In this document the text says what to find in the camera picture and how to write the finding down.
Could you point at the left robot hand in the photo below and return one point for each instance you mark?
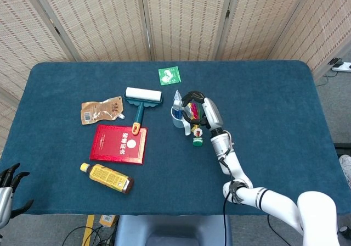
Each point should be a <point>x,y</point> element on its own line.
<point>5,199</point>

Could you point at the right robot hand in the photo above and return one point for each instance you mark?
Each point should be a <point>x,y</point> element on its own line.
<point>212,112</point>

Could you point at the blue and white toothpaste tube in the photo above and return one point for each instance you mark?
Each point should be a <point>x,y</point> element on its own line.
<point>177,103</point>

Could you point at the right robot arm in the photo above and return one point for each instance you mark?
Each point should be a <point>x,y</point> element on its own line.
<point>274,199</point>

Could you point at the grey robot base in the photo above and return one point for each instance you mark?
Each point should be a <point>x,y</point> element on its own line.
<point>172,229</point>

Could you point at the colourful snack packet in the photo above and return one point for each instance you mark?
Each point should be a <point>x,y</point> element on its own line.
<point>198,141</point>

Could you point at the green sachet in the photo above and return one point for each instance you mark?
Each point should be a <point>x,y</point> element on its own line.
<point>169,75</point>

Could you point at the blue table cloth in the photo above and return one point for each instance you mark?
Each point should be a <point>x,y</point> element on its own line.
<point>274,106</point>

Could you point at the green lint roller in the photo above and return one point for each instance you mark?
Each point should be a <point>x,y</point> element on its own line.
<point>142,95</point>

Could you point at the woven folding screen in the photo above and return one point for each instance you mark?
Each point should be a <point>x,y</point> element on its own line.
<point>186,18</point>

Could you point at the red certificate book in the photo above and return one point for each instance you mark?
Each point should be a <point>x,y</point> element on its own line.
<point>115,144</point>

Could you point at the yellow label tea bottle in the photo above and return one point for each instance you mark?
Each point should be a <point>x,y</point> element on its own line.
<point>107,176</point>

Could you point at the yellow box under table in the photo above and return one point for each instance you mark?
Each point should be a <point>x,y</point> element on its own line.
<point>108,220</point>

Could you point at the brown spout pouch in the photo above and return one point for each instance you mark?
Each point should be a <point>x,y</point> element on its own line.
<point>101,110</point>

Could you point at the black plug adapter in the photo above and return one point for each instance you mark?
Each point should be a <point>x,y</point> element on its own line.
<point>335,61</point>

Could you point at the white power strip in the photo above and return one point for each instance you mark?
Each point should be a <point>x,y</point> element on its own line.
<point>344,66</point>

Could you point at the white shoe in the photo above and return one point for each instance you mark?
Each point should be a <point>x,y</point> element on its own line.
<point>346,169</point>

